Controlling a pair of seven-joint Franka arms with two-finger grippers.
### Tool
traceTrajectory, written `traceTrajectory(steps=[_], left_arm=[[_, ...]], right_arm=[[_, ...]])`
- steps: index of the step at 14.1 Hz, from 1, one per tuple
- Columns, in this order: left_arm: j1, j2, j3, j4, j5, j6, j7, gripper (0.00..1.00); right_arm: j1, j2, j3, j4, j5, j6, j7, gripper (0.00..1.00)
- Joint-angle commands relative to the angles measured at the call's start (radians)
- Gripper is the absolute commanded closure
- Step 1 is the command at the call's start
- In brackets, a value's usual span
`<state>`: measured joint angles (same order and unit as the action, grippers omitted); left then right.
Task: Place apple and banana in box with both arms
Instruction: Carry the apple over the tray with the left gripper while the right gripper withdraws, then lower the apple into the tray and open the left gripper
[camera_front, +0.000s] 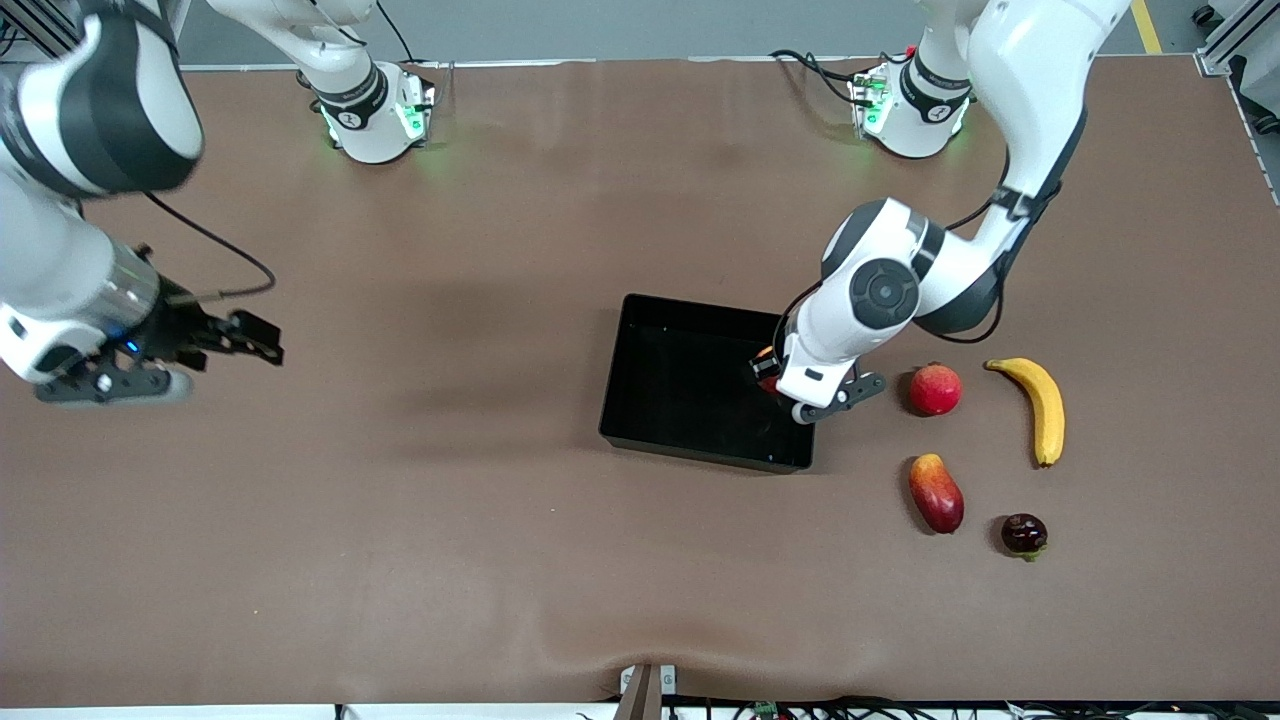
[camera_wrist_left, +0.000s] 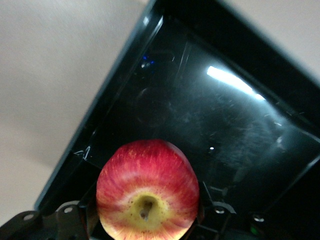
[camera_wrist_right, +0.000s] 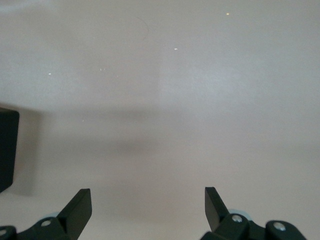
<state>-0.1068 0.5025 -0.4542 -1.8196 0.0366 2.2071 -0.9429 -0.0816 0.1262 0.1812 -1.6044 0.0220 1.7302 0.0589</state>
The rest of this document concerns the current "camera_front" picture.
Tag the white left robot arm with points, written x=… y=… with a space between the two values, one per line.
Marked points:
x=1030 y=60

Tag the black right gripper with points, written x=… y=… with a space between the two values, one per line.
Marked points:
x=176 y=326

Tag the red round apple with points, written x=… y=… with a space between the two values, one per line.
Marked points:
x=936 y=392

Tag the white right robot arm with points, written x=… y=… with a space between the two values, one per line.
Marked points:
x=60 y=270

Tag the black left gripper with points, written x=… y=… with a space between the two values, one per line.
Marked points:
x=767 y=368

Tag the red yellow mango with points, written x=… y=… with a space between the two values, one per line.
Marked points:
x=936 y=495

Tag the aluminium frame profile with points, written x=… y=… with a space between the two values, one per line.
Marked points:
x=1240 y=30

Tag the yellow banana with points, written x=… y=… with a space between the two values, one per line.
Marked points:
x=1045 y=410

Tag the black plastic box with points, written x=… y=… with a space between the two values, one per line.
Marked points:
x=680 y=380

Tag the red yellow apple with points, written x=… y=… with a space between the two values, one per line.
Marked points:
x=773 y=387

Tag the brown table mat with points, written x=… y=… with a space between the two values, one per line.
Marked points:
x=450 y=500

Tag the dark purple mangosteen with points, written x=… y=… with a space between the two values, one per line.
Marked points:
x=1024 y=534

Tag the metal bracket with post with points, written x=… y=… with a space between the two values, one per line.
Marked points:
x=640 y=695

